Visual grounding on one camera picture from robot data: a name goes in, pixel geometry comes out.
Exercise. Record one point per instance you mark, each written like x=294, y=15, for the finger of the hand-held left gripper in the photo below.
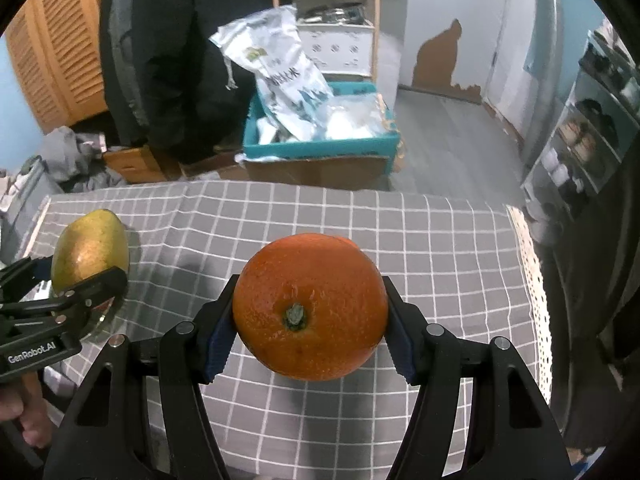
x=25, y=272
x=100, y=282

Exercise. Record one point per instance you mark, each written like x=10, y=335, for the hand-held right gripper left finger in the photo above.
x=220, y=350

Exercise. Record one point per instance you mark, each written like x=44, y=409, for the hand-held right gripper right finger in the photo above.
x=400, y=345

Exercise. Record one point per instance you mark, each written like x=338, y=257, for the green glass bowl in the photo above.
x=102, y=322

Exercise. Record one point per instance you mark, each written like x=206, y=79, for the large orange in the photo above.
x=310, y=305

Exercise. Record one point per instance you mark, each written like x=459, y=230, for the person's left hand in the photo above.
x=32, y=420

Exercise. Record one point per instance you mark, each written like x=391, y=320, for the grey laundry bin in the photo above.
x=25, y=200

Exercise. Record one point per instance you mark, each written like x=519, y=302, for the grey checkered tablecloth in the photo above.
x=400, y=240

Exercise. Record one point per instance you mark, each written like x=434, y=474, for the wooden drawer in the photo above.
x=135, y=167

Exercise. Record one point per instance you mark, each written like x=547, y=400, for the grey clothes pile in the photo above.
x=65, y=155

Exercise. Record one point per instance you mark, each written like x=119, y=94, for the large cardboard box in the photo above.
x=325, y=172

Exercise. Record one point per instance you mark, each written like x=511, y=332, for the dark cloth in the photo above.
x=590, y=335

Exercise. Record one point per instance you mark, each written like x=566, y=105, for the teal plastic basket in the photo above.
x=320, y=150

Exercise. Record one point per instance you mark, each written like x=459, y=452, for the wooden louvered wardrobe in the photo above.
x=65, y=60

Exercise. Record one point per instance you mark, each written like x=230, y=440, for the grey jacket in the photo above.
x=125, y=60

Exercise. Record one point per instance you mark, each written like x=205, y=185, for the clear plastic bag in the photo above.
x=350, y=120

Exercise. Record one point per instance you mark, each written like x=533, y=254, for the grey shoe rack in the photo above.
x=600, y=170

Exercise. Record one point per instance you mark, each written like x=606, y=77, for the shoe rack with shoes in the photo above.
x=580, y=140

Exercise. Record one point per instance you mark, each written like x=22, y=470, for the white printed rice bag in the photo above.
x=285, y=75

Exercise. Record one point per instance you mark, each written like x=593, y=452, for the white perforated plastic basket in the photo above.
x=340, y=50

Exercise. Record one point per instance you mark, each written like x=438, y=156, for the steel pot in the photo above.
x=332, y=15

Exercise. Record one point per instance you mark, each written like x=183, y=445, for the white door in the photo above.
x=450, y=0

